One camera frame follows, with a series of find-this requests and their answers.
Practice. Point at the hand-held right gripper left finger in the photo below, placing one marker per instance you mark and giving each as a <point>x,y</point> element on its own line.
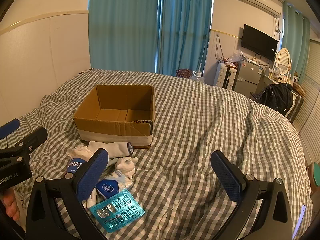
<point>91,175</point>

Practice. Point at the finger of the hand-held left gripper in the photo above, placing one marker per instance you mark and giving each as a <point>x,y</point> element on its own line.
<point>10,127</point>
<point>35,137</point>

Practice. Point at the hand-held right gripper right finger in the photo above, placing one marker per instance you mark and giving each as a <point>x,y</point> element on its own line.
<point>225,175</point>

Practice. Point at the blue label bottle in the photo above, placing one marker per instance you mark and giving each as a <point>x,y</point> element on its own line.
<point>75,166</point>

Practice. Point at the blue and white tissue packet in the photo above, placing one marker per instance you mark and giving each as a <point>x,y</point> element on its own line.
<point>108,187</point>

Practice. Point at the small white bottle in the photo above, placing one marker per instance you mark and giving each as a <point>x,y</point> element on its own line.
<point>92,198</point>

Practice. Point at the white plastic bag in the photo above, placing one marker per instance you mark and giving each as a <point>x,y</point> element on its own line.
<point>78,152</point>

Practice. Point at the white sock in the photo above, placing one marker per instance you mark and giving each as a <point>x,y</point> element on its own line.
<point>110,147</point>

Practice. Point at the teal plastic blister tray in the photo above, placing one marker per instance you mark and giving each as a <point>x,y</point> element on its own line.
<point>117,212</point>

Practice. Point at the brown cardboard box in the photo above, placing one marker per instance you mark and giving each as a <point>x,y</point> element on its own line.
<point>112,130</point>

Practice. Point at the person's left hand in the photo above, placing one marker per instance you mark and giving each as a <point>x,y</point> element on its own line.
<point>11,205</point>

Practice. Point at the grey checked blanket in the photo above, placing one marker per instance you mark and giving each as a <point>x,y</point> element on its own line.
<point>190,130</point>

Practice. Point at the black backpack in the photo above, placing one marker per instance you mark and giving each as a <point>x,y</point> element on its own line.
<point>276,98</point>

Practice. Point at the silver small fridge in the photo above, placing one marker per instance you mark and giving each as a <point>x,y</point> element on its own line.
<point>248,80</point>

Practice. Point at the white ribbed suitcase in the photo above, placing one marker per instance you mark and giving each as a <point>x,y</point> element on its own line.
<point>225,76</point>

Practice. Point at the clear water jug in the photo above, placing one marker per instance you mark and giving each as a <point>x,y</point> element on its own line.
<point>197,77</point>

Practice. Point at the dressing table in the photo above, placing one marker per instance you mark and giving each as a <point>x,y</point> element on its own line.
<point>268,78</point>

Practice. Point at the dark patterned bag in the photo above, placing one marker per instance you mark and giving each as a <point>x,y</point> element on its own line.
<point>183,73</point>

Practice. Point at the white louvered wardrobe doors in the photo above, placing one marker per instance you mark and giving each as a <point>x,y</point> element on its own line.
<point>311,100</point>

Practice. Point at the clear plastic bag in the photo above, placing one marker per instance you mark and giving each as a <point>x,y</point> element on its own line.
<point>235,57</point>

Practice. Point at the white pole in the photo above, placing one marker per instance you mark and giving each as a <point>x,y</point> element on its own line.
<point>203,55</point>

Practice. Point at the white oval vanity mirror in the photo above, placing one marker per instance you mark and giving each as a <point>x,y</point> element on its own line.
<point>283,62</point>

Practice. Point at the wide teal curtain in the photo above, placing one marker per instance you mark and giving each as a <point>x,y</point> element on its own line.
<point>122,25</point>

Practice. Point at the teal curtain with eyelets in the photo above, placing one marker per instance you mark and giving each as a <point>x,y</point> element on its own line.
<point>296,40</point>

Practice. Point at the narrow teal curtain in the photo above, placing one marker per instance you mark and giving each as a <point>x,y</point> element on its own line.
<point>185,27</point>

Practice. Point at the white air conditioner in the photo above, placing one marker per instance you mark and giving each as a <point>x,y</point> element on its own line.
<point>260,1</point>

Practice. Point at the black wall television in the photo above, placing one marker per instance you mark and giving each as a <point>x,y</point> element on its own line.
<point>258,42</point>

